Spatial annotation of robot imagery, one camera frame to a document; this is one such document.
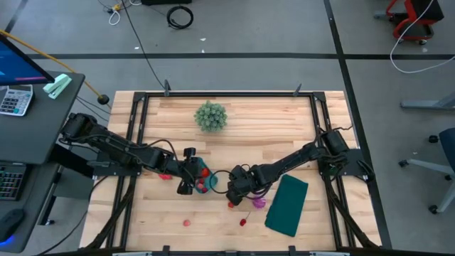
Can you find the teal tupperware container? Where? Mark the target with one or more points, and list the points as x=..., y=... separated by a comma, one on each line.
x=204, y=162

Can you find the pink toy strawberry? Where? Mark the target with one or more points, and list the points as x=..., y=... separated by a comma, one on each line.
x=186, y=223

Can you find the black computer mouse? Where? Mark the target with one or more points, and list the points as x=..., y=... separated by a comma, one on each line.
x=10, y=222

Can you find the grey table foot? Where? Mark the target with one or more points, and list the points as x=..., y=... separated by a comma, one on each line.
x=426, y=104

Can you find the red toy cherry long stem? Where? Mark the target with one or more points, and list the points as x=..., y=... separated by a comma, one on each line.
x=243, y=222

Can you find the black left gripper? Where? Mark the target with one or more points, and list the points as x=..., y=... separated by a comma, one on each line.
x=188, y=170

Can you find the black aluminium table frame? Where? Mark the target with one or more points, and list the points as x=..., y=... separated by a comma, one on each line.
x=231, y=94

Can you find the mint green stapler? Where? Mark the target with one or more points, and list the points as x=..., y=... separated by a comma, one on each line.
x=57, y=86

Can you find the grey calculator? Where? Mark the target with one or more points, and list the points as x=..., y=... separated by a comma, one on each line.
x=15, y=100

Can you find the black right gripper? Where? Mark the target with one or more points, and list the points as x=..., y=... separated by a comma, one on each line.
x=241, y=181

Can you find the red ribbed toy pepper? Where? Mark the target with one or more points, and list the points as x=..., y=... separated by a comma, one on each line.
x=165, y=176

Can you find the red and black cart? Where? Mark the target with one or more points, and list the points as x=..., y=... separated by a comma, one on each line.
x=412, y=17

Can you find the small pink toy fruit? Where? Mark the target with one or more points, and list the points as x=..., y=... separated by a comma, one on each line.
x=200, y=185

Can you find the dark grey desk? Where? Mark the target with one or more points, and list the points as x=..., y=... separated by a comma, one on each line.
x=39, y=131

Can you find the green artificial plant ball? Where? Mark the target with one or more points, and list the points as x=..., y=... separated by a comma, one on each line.
x=210, y=116

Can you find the dark green cloth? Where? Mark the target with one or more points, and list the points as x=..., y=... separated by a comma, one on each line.
x=286, y=205

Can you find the purple striped toy onion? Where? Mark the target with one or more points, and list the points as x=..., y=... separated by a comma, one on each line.
x=259, y=203

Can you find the backlit keyboard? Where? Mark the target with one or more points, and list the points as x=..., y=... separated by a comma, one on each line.
x=10, y=181

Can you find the computer monitor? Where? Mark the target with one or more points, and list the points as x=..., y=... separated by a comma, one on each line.
x=17, y=64

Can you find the blue office chair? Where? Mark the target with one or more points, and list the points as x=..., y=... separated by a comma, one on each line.
x=448, y=149

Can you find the small red toy tomato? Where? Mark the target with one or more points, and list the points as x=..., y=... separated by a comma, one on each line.
x=231, y=205

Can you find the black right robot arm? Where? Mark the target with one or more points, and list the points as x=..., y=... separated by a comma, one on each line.
x=291, y=160

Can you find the grey flat box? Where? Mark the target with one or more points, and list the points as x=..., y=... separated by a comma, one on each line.
x=73, y=188

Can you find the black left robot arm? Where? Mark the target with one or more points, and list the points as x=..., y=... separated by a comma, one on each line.
x=117, y=149

